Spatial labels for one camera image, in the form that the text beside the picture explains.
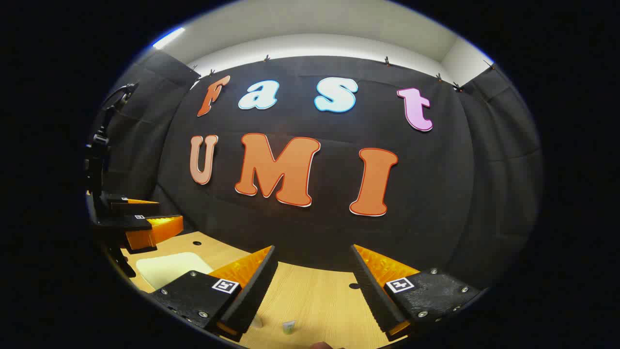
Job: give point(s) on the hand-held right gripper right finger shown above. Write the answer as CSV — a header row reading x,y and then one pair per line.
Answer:
x,y
373,295

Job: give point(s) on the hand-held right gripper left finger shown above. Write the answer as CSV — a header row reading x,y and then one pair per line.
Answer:
x,y
256,291

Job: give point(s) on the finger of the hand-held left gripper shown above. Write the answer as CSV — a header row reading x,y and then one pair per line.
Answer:
x,y
128,207
126,224

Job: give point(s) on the small green tube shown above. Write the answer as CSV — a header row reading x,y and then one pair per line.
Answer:
x,y
289,328

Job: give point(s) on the pale yellow suitcase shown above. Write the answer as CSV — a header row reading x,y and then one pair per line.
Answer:
x,y
164,269

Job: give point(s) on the black backdrop cloth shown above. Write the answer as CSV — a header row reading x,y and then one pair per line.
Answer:
x,y
329,232

